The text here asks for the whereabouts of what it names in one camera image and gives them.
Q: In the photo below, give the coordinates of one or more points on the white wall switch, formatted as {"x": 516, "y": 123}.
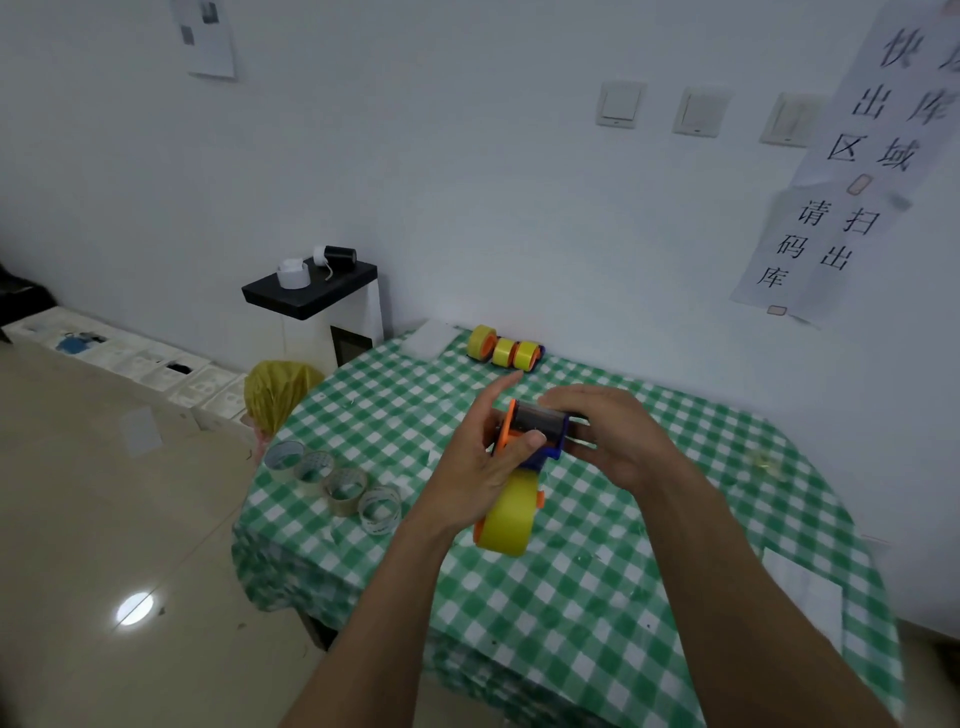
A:
{"x": 701, "y": 112}
{"x": 793, "y": 120}
{"x": 620, "y": 105}

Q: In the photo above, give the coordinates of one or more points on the small black object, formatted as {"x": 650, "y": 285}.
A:
{"x": 178, "y": 368}

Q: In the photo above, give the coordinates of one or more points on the white foam pad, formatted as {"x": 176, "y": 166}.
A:
{"x": 435, "y": 337}

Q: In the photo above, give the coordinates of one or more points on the person's left hand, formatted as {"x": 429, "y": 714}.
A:
{"x": 472, "y": 465}

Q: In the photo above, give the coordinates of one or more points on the pink plastic bag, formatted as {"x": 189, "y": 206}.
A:
{"x": 259, "y": 450}

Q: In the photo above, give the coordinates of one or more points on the yellow plastic bag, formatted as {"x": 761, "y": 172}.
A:
{"x": 277, "y": 394}

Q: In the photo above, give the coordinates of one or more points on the person's right hand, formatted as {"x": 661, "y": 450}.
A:
{"x": 622, "y": 442}

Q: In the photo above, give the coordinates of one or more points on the person's left forearm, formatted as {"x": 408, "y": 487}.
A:
{"x": 367, "y": 645}

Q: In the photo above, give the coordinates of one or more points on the green checkered tablecloth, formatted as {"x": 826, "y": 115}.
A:
{"x": 675, "y": 465}

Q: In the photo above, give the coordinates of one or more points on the blue object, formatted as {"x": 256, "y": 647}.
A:
{"x": 71, "y": 345}

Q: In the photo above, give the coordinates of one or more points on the short yellow tape roll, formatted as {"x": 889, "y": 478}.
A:
{"x": 502, "y": 353}

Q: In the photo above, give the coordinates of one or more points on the white printed wall paper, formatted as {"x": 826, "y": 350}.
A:
{"x": 206, "y": 52}

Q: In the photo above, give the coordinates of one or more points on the brown tape roll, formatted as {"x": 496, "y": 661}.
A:
{"x": 341, "y": 501}

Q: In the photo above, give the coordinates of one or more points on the white printed tape roll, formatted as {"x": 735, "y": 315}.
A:
{"x": 376, "y": 517}

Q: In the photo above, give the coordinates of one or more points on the tall yellow tape roll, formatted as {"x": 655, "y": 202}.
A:
{"x": 526, "y": 357}

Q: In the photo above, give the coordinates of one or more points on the black chair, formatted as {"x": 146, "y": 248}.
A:
{"x": 19, "y": 292}

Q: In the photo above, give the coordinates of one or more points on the beige tape roll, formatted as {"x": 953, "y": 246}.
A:
{"x": 311, "y": 480}

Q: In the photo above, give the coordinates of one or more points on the white paper sheet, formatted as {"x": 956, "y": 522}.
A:
{"x": 806, "y": 592}

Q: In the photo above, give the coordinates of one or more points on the white cabinet with black top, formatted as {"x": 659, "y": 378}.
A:
{"x": 307, "y": 289}

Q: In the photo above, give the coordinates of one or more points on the row of white boxes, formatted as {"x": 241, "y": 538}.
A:
{"x": 127, "y": 360}

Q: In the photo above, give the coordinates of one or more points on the dark table leg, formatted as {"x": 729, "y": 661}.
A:
{"x": 316, "y": 630}

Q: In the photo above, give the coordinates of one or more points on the person's right forearm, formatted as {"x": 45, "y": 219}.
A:
{"x": 750, "y": 615}

